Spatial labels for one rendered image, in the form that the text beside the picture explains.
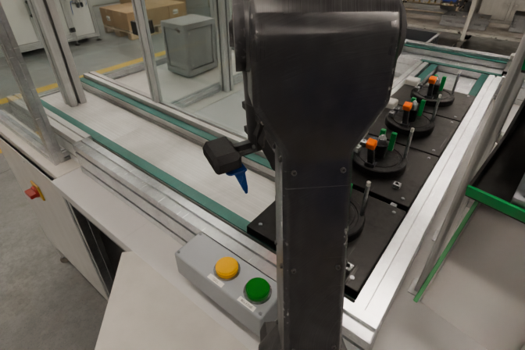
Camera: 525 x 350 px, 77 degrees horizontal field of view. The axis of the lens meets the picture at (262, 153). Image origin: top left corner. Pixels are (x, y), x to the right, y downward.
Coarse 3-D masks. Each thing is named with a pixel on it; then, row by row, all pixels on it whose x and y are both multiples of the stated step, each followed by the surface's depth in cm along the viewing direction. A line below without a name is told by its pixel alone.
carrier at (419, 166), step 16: (384, 144) 81; (352, 160) 83; (384, 160) 82; (400, 160) 82; (416, 160) 85; (432, 160) 85; (352, 176) 80; (368, 176) 80; (384, 176) 79; (400, 176) 80; (416, 176) 80; (384, 192) 75; (400, 192) 75; (416, 192) 75; (400, 208) 72
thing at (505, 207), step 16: (512, 128) 43; (512, 144) 43; (496, 160) 43; (512, 160) 42; (480, 176) 41; (496, 176) 41; (512, 176) 41; (480, 192) 39; (496, 192) 40; (512, 192) 40; (496, 208) 39; (512, 208) 37
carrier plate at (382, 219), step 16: (352, 192) 75; (272, 208) 71; (368, 208) 71; (384, 208) 71; (256, 224) 67; (272, 224) 67; (368, 224) 67; (384, 224) 67; (400, 224) 69; (272, 240) 63; (368, 240) 63; (384, 240) 63; (352, 256) 60; (368, 256) 60; (352, 272) 58; (368, 272) 58; (352, 288) 55
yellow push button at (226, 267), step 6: (222, 258) 60; (228, 258) 60; (216, 264) 59; (222, 264) 59; (228, 264) 59; (234, 264) 59; (216, 270) 58; (222, 270) 58; (228, 270) 58; (234, 270) 58; (222, 276) 57; (228, 276) 57
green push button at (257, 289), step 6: (252, 282) 56; (258, 282) 56; (264, 282) 56; (246, 288) 55; (252, 288) 55; (258, 288) 55; (264, 288) 55; (246, 294) 55; (252, 294) 54; (258, 294) 54; (264, 294) 54; (252, 300) 54; (258, 300) 54
